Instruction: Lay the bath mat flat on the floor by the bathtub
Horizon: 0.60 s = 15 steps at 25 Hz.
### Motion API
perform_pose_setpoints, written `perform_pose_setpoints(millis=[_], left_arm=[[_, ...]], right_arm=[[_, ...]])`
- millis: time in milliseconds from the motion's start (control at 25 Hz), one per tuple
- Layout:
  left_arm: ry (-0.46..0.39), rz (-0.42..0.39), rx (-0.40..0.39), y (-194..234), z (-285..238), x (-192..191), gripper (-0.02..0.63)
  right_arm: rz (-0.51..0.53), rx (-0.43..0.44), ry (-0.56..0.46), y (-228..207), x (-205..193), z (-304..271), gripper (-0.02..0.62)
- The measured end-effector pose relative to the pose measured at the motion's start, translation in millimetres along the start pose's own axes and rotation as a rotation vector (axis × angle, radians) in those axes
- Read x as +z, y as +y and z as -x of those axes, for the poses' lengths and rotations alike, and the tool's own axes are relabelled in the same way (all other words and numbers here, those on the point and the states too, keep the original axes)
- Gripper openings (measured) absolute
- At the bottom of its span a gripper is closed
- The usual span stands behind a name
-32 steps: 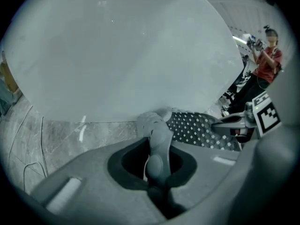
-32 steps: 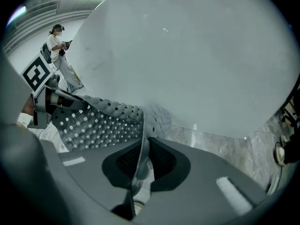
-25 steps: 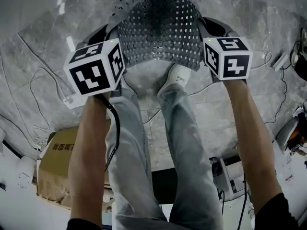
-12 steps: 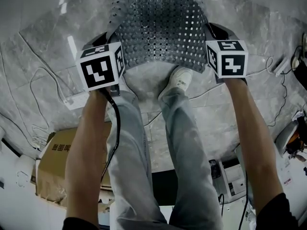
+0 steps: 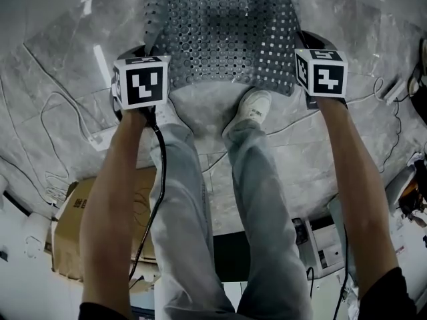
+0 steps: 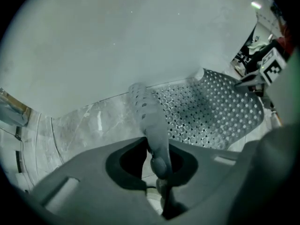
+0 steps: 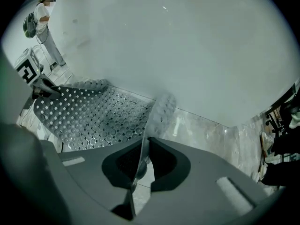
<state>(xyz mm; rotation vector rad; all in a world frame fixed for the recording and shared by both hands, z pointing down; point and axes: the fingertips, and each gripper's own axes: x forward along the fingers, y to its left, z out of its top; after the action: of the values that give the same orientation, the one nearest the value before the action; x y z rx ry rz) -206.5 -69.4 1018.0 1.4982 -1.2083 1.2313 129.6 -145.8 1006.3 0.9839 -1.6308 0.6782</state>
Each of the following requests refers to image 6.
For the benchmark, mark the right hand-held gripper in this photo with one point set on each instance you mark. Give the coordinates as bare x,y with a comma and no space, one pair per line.
273,65

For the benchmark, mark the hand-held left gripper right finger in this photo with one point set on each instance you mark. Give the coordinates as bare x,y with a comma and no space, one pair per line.
211,172

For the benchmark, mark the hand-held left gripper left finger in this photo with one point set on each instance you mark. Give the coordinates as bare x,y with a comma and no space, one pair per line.
89,172

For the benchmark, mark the grey perforated rubber mat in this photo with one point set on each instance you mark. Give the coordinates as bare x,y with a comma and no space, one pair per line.
211,107

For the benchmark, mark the white bathtub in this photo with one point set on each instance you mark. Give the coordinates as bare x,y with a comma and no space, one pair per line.
117,43

